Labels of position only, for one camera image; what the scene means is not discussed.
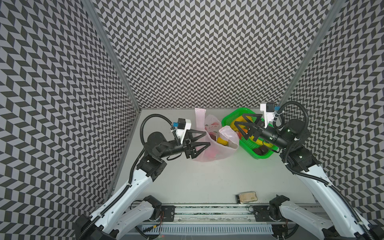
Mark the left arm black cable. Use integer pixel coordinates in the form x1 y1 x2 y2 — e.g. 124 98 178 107
139 113 176 148

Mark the green plastic basket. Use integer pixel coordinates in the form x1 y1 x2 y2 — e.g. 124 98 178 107
222 108 280 159

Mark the pink printed plastic bag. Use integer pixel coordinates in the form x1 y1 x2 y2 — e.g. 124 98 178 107
195 108 240 162

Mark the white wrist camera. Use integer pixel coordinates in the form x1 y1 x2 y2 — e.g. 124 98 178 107
172 118 192 144
260 102 275 129

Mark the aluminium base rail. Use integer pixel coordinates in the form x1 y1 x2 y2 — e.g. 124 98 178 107
86 202 331 240

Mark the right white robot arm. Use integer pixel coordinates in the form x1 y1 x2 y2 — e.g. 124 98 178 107
234 114 384 240

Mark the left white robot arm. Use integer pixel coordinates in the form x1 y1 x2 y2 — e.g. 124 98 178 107
74 130 211 240

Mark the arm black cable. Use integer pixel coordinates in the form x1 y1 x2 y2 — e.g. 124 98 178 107
272 100 310 133
139 113 176 148

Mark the yellow fake lemon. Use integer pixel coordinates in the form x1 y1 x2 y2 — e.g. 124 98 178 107
217 138 229 146

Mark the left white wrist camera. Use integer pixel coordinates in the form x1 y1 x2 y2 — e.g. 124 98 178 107
172 118 192 144

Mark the tan sponge in wrapper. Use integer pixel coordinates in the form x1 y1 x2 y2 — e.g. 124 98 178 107
236 192 258 204

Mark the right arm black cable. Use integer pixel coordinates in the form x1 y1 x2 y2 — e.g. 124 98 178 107
272 100 310 133

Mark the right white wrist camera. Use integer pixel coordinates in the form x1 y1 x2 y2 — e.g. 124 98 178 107
260 102 275 129

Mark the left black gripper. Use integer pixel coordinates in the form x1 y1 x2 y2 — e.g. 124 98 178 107
157 128 211 160

